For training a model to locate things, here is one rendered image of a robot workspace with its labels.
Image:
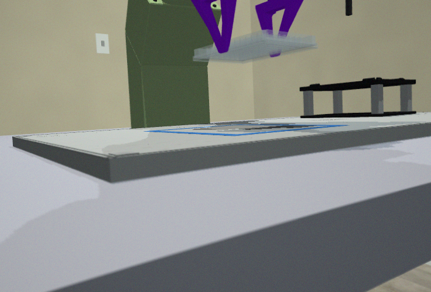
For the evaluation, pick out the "translucent white well plate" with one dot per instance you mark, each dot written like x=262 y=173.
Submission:
x=256 y=46

